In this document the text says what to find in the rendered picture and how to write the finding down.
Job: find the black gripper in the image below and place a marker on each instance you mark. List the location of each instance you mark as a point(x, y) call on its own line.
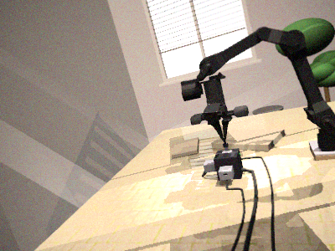
point(238, 111)

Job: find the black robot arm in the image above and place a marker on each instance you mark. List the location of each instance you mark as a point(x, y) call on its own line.
point(293, 45)

